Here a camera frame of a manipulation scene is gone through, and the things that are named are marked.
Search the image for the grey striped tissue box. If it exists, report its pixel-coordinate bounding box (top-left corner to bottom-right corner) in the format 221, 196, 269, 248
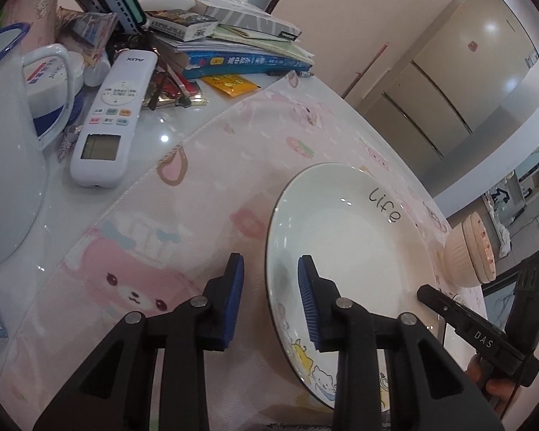
180, 0, 303, 44

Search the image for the pink cartoon print tablecloth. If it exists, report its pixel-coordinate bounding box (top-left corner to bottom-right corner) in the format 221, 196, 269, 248
0, 72, 490, 431

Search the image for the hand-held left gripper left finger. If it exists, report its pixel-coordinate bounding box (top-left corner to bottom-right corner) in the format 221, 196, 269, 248
32, 252, 245, 431

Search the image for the blue book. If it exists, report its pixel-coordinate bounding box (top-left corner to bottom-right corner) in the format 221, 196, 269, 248
180, 45, 316, 80

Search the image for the pink strawberry print bowl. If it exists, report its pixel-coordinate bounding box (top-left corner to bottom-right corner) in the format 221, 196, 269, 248
442, 213, 497, 287

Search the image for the white cartoon print plate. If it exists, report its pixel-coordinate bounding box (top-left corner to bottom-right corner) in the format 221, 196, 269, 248
265, 162, 447, 410

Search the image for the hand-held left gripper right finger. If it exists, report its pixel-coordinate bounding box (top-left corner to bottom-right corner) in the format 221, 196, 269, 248
297, 254, 505, 431

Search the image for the white remote control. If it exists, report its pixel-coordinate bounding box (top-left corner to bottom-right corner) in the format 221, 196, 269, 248
69, 49, 158, 188

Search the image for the dark small box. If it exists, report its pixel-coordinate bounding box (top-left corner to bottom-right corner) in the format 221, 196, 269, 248
146, 9, 219, 42

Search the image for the wooden stick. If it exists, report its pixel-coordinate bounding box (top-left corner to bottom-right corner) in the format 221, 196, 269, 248
341, 42, 390, 98

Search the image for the yellow packet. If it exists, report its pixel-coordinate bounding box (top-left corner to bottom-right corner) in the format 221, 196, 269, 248
201, 74, 258, 98

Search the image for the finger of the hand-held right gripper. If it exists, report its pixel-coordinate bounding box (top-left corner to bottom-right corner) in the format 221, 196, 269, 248
416, 284, 467, 325

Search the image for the green paper booklet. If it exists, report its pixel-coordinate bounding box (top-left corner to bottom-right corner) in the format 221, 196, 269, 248
207, 24, 316, 67

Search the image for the beige refrigerator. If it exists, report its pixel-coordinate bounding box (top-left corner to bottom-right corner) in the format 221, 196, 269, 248
358, 0, 539, 162

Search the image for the white enamel mug blue rim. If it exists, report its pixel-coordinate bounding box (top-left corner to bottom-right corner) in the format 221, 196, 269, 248
0, 22, 75, 267

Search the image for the person's right hand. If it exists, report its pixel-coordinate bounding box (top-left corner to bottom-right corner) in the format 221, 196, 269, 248
466, 354, 522, 414

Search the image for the round white tub blue label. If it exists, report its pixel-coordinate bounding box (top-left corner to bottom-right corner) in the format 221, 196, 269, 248
22, 51, 87, 136

